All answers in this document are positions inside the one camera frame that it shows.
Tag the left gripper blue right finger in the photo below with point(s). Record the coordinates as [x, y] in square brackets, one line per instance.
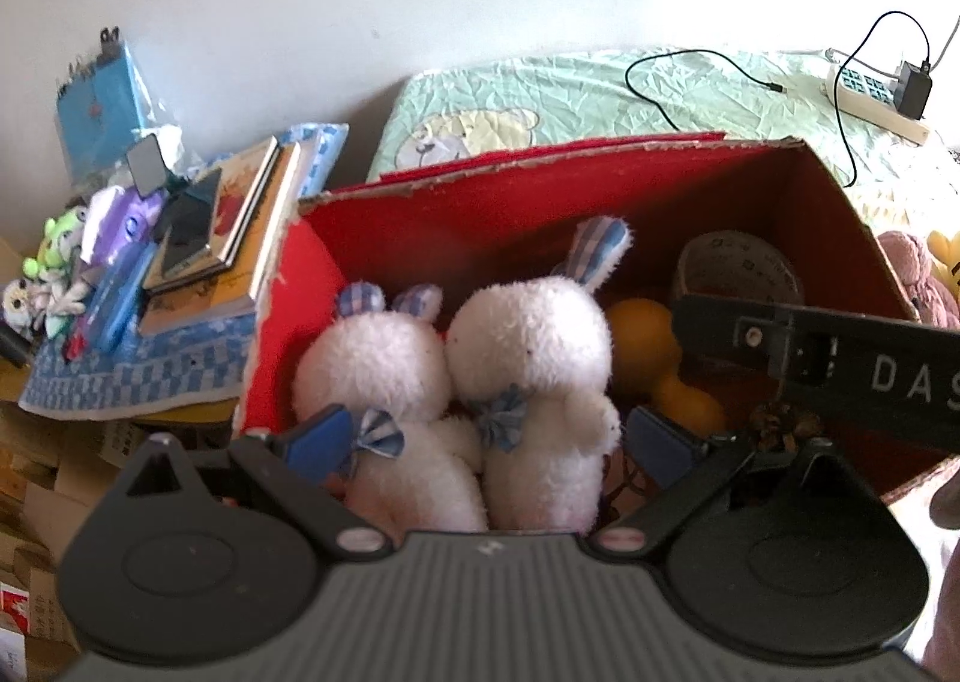
[664, 450]

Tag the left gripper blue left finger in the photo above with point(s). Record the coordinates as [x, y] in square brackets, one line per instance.
[319, 441]

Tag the pink bear plush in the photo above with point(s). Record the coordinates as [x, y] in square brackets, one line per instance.
[912, 264]

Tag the white twin bunny plush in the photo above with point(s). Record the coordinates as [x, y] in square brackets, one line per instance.
[502, 421]

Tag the yellow tiger plush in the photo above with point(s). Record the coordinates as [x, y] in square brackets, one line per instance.
[945, 252]

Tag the orange duck plush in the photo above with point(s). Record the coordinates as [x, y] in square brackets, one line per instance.
[646, 360]

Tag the blue checkered cloth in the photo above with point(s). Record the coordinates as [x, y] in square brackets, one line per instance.
[199, 354]

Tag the red cardboard box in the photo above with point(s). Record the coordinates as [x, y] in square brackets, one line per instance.
[762, 223]

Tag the black smartphone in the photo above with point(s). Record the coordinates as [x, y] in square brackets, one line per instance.
[191, 225]

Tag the stack of books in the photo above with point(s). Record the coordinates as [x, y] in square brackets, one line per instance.
[255, 199]

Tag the cartoon print bed sheet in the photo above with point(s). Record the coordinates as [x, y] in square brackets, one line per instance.
[509, 105]

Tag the white power strip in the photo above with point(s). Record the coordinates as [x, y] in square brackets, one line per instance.
[864, 97]

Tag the black charger adapter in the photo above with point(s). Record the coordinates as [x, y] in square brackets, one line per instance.
[912, 89]

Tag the green frog toy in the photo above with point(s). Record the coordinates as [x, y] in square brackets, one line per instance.
[55, 293]

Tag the blue plastic bag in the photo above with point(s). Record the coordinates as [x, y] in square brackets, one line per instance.
[104, 108]

